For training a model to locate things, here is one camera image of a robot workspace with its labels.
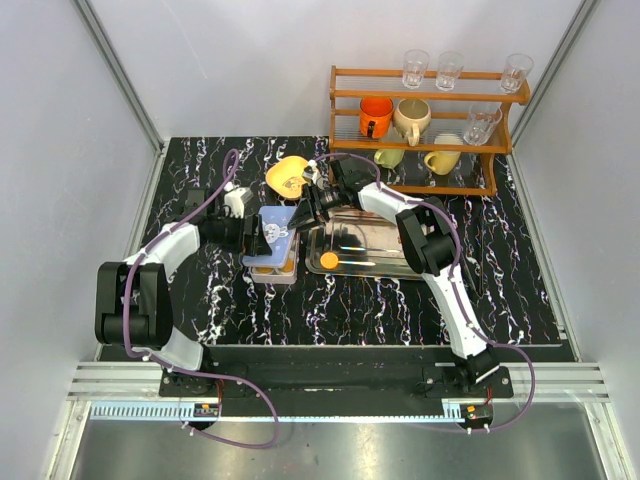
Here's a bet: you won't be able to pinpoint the beige mug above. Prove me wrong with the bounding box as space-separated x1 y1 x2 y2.
393 99 431 147

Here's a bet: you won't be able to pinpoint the metal tongs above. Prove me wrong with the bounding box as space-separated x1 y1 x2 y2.
476 202 485 298

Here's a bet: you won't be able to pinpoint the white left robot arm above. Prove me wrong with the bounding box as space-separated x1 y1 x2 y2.
95 183 272 396

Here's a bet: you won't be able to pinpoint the orange sandwich cookie bottom left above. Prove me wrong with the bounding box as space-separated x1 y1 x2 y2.
320 251 339 270

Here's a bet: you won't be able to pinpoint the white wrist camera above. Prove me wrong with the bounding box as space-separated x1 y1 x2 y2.
223 182 253 218
302 160 322 185

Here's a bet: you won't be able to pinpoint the clear glass right top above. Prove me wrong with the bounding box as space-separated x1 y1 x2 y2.
500 53 534 93

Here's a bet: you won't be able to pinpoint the clear glass left top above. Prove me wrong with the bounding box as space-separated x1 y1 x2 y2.
402 49 430 89

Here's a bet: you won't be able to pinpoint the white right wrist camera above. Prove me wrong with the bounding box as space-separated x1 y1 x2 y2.
302 160 322 185

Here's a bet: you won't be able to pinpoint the yellow mug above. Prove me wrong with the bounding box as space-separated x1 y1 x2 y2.
424 133 463 176

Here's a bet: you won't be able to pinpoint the green mug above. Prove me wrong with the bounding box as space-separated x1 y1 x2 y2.
374 149 405 169

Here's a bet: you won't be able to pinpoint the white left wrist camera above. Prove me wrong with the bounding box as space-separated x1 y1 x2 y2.
223 182 253 218

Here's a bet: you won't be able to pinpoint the large steel baking tray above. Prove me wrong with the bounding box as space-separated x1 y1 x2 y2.
305 208 422 280

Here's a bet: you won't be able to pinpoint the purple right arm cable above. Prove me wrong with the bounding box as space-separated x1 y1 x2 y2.
314 152 537 434

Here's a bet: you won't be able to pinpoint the clear glass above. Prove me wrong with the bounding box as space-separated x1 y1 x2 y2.
435 51 464 91
500 53 534 93
402 49 430 89

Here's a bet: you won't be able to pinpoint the white cookie box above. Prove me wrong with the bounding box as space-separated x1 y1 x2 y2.
249 235 299 285

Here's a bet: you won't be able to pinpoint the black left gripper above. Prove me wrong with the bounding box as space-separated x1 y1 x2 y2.
208 210 271 257

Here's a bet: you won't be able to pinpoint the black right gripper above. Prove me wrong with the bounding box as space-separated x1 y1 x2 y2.
289 184 345 236

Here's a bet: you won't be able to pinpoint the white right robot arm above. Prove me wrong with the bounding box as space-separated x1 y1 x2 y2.
288 153 499 397

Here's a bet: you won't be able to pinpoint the wooden cup rack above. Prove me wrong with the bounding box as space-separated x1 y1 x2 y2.
329 66 531 196

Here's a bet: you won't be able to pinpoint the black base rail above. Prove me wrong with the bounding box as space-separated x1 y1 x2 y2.
158 343 516 419

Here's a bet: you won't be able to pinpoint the orange mug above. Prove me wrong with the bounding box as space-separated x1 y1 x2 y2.
359 97 394 140

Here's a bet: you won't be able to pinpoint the plain orange cookie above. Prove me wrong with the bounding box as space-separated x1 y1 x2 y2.
281 259 295 274

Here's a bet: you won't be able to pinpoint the yellow square plate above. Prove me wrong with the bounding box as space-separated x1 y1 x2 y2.
265 155 308 200

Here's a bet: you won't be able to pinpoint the clear glass middle top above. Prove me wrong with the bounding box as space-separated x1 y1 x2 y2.
435 51 464 91

